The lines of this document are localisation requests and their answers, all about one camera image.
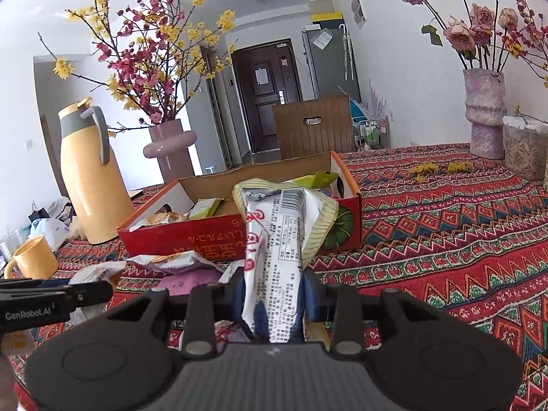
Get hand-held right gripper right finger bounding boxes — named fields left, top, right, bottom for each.
left=302, top=267, right=433, bottom=360

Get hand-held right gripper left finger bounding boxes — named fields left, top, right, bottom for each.
left=105, top=273, right=253, bottom=360

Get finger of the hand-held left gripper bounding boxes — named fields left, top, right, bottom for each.
left=0, top=279, right=114, bottom=309

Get cream striped snack packet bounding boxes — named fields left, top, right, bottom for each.
left=232, top=178, right=340, bottom=345

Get red cardboard box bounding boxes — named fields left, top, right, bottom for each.
left=117, top=151, right=362, bottom=261

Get crumpled white packet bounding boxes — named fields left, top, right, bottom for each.
left=68, top=261, right=127, bottom=326

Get pink snack packet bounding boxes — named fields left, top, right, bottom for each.
left=158, top=271, right=223, bottom=296

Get yellow mug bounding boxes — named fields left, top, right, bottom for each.
left=3, top=235, right=60, bottom=280

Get white plastic bag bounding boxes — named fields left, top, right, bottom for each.
left=30, top=197, right=71, bottom=251

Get white orange snack packet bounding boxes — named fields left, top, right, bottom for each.
left=126, top=249, right=224, bottom=275

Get pale green snack packet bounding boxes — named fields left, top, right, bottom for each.
left=188, top=198, right=224, bottom=220

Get clear bread packet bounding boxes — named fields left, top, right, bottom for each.
left=146, top=211, right=189, bottom=227

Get yellow thermos jug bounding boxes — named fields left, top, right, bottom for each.
left=58, top=97, right=135, bottom=245

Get bright green snack packet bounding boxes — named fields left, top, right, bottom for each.
left=293, top=170, right=340, bottom=190

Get glossy pink vase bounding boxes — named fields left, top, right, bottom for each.
left=142, top=119, right=198, bottom=184

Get wooden chair back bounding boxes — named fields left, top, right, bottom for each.
left=272, top=95, right=356, bottom=161

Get fallen yellow blossoms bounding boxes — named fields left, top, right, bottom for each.
left=409, top=160, right=474, bottom=183

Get dark brown door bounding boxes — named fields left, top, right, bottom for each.
left=232, top=39, right=304, bottom=155

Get white feather decoration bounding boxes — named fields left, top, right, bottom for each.
left=368, top=79, right=389, bottom=121

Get grey refrigerator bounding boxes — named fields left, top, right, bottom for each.
left=302, top=27, right=362, bottom=101

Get red and yellow blossom branches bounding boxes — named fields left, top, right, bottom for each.
left=38, top=0, right=238, bottom=127

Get textured pink vase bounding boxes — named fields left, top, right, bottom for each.
left=463, top=68, right=508, bottom=160

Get white folded umbrella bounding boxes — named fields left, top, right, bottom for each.
left=340, top=23, right=355, bottom=81

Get clear food storage container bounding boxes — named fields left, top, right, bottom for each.
left=502, top=115, right=548, bottom=182

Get yellow box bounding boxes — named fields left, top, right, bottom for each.
left=311, top=12, right=344, bottom=28

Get bunch of dried roses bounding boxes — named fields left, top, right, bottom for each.
left=389, top=0, right=521, bottom=71

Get thin red yellow flower sprigs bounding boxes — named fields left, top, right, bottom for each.
left=497, top=0, right=548, bottom=90

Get wire storage cart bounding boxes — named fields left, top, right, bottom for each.
left=353, top=116, right=390, bottom=151

